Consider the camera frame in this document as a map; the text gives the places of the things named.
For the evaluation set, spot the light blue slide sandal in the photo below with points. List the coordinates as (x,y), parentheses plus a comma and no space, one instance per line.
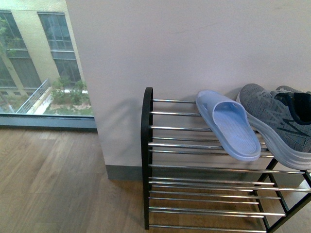
(228,120)

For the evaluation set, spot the grey knit sneaker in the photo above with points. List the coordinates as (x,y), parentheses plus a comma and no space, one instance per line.
(297,94)
(283,121)

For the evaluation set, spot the black metal shoe rack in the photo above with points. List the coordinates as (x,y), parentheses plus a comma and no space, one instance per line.
(190,184)

